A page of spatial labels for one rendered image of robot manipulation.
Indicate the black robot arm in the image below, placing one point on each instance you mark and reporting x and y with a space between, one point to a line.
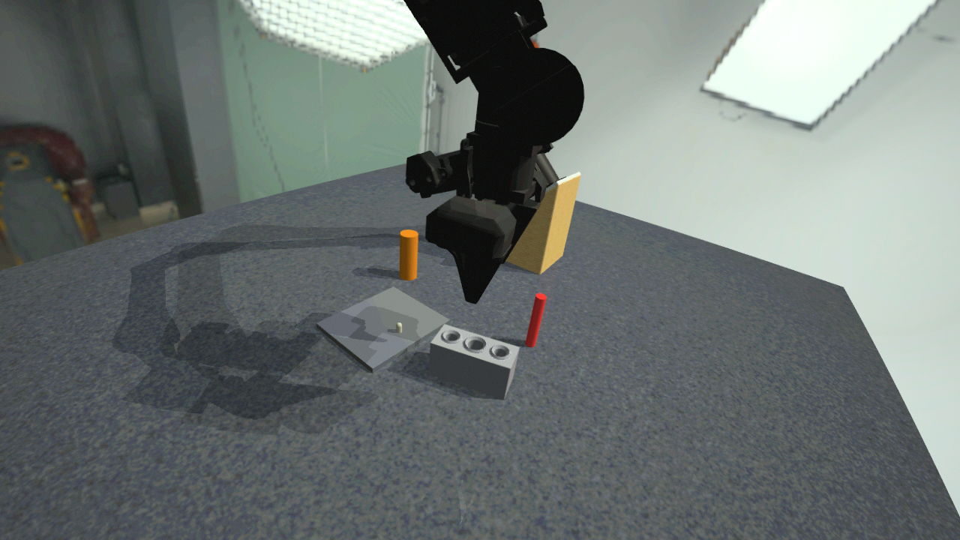
535 95

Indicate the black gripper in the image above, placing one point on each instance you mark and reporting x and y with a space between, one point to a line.
480 234

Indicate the red peg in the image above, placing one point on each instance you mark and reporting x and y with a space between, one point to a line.
535 319

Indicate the orange cylinder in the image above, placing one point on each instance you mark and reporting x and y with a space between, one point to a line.
408 254

